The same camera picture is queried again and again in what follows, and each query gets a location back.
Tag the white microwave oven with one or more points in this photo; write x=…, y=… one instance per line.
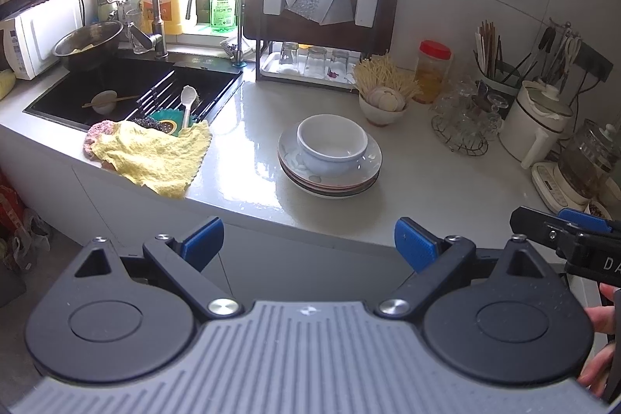
x=39, y=35

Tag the white spray bottle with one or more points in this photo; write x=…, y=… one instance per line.
x=136, y=4

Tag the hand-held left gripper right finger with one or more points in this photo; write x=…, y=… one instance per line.
x=412, y=243

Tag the white electric cooking pot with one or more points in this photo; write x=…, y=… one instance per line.
x=529, y=128

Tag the plain steel cleaver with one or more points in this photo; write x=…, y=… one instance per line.
x=339, y=12

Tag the cluster of glass cups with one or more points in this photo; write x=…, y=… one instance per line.
x=461, y=108

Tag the green dish soap bottle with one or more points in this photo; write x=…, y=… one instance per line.
x=224, y=9

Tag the tall steel faucet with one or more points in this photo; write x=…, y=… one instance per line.
x=154, y=6

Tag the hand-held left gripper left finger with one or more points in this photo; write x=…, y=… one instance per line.
x=203, y=243

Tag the black power strip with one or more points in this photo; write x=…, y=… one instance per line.
x=594, y=60

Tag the white ceramic bowl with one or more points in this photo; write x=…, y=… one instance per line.
x=332, y=141

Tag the clear drinking glass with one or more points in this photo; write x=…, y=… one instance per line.
x=316, y=59
x=288, y=52
x=338, y=64

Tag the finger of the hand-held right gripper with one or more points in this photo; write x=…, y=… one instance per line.
x=538, y=227
x=587, y=217

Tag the brown chopsticks pair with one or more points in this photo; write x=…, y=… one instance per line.
x=128, y=98

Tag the black kitchen sink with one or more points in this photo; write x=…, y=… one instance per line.
x=63, y=98

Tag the person's right hand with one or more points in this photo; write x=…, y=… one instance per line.
x=601, y=322

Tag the roll-up sink drain rack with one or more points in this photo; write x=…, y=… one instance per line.
x=160, y=96

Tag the cream kettle heating base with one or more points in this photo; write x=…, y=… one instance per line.
x=548, y=186

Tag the yellow dish cloth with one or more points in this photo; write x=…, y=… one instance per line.
x=150, y=157

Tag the small white garlic bowl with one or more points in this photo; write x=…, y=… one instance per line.
x=381, y=117

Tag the dark-rimmed leaf pattern plate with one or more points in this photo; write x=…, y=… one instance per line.
x=339, y=196

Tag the small brown-rimmed bowl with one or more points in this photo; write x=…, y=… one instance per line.
x=104, y=102

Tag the red plastic bag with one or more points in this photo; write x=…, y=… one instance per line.
x=9, y=205

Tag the white deep plate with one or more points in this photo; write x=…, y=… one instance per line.
x=360, y=187

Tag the wooden chopsticks bundle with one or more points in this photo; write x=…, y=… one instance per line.
x=487, y=48

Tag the white dish brush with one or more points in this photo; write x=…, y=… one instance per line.
x=229, y=48

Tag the leaf-print bowl of dark spices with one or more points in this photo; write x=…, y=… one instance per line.
x=599, y=210

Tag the grey plastic bag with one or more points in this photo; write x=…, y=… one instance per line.
x=29, y=232

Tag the black chopsticks bundle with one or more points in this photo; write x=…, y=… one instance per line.
x=516, y=67

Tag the black dish rack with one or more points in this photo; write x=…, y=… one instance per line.
x=257, y=45

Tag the pink scrub cloth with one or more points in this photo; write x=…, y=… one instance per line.
x=97, y=136

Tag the black hanging utensil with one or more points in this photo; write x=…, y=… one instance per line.
x=546, y=43

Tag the stainless steel basin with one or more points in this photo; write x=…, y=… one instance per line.
x=87, y=43

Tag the green chopstick holder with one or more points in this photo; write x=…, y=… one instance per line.
x=509, y=79

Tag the colourful round scrubber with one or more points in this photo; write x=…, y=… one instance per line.
x=165, y=123

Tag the white plastic spoon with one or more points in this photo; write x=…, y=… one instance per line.
x=188, y=98

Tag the red-lid plastic jar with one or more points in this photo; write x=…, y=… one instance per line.
x=432, y=69

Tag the white drip tray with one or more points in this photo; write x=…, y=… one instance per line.
x=271, y=72

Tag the slim gooseneck faucet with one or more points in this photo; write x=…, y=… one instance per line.
x=238, y=35

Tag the glass health kettle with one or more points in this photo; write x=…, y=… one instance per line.
x=587, y=162

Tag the garlic bulb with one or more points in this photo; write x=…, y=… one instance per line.
x=385, y=98

